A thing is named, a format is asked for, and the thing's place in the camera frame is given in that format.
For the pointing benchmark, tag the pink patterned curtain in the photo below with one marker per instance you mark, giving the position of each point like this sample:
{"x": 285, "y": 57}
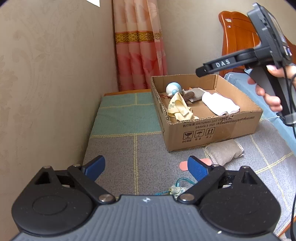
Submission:
{"x": 139, "y": 44}

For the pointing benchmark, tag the brown cardboard box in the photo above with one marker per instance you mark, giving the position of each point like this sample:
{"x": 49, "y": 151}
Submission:
{"x": 208, "y": 127}

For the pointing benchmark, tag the blue floral bed sheet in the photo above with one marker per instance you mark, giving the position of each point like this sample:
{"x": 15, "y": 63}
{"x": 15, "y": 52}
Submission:
{"x": 240, "y": 80}

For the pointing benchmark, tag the pink adhesive bandage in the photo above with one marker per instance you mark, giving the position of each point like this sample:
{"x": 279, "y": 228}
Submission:
{"x": 184, "y": 164}

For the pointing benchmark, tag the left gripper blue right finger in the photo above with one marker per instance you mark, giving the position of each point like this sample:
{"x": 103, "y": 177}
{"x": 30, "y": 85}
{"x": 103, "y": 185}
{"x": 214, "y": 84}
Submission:
{"x": 199, "y": 168}

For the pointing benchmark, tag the orange wooden headboard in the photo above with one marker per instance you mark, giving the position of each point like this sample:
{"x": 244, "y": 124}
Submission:
{"x": 239, "y": 32}

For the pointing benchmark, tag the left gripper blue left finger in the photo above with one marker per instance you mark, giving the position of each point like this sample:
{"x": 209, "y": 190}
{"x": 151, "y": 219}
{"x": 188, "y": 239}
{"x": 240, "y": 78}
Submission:
{"x": 94, "y": 168}

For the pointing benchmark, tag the grey green checked blanket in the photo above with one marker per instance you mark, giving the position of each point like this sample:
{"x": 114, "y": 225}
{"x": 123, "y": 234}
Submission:
{"x": 127, "y": 134}

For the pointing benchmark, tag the small grey sachet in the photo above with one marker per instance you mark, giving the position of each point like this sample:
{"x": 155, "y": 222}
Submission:
{"x": 192, "y": 95}

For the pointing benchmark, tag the teal tassel charm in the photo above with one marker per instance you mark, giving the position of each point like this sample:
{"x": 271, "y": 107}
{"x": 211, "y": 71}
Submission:
{"x": 176, "y": 190}

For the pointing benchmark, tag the blue white plush toy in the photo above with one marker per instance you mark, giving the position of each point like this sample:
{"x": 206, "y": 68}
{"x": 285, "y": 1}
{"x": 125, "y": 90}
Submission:
{"x": 173, "y": 88}

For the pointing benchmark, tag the person's right hand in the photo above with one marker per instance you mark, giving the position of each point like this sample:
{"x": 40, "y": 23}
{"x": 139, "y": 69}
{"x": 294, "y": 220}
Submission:
{"x": 276, "y": 86}

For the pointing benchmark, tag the yellow cleaning cloth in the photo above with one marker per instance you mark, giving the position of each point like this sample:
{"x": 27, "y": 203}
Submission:
{"x": 178, "y": 109}

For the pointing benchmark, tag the large grey sachet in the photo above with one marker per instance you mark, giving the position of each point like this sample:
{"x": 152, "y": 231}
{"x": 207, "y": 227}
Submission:
{"x": 223, "y": 152}

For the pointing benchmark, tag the white cloth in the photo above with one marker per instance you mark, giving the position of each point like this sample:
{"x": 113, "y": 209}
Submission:
{"x": 219, "y": 104}

